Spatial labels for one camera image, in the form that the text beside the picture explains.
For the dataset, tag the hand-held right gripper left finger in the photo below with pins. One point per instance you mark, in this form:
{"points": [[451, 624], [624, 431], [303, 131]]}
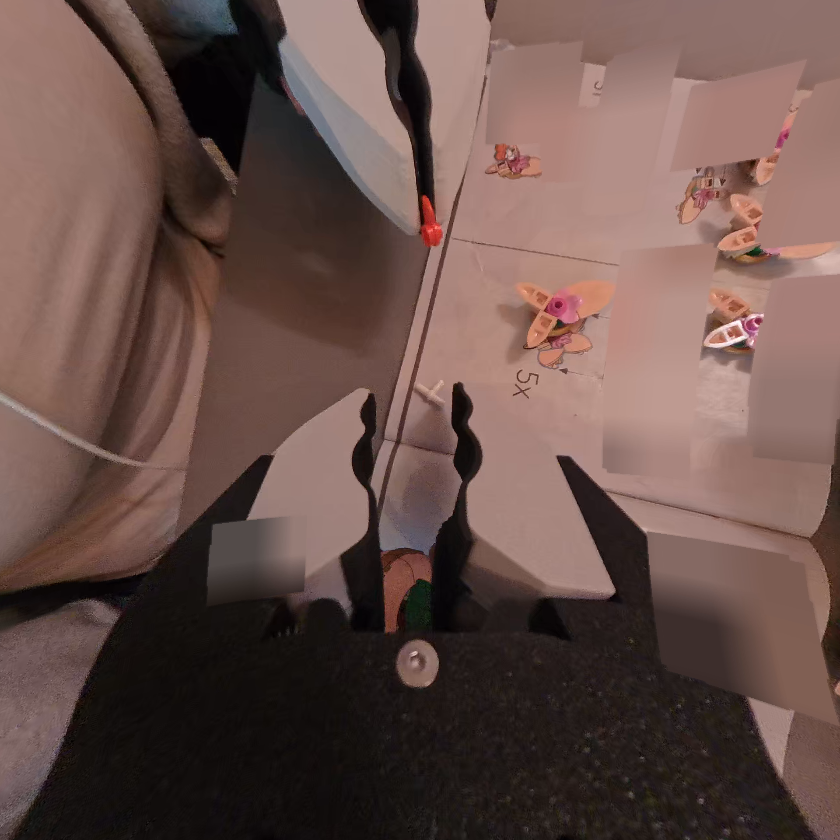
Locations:
{"points": [[321, 472]]}

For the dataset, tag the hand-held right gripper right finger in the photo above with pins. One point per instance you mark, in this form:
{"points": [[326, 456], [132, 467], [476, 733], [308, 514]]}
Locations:
{"points": [[525, 512]]}

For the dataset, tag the white pink toy brick flower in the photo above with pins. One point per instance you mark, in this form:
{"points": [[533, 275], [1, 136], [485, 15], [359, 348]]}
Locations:
{"points": [[722, 336]]}

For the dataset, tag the small white cross-shaped toy piece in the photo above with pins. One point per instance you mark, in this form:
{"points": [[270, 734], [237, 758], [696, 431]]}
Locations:
{"points": [[430, 394]]}

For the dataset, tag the toy brick instruction booklet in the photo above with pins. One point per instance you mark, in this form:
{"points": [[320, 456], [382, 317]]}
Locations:
{"points": [[499, 229]]}

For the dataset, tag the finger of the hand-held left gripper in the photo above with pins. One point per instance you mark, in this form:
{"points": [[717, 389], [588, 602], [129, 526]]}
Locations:
{"points": [[354, 131], [459, 98]]}

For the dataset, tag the small red toy brick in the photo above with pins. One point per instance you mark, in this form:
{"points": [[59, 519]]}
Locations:
{"points": [[431, 228]]}

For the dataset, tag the peach pink toy brick flower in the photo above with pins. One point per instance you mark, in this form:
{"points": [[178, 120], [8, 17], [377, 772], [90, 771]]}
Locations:
{"points": [[568, 305], [738, 239]]}

